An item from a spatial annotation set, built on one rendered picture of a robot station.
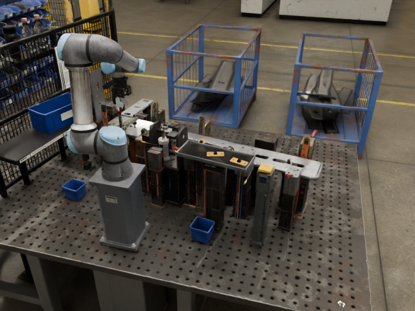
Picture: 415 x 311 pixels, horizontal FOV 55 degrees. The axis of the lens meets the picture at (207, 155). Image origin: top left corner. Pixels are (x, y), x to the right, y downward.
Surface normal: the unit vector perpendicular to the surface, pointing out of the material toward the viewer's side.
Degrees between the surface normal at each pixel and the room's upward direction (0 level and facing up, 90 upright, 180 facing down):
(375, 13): 90
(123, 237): 87
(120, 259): 0
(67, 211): 0
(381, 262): 0
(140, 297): 90
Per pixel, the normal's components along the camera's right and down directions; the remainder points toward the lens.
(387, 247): 0.01, -0.85
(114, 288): -0.26, 0.51
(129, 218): 0.50, 0.46
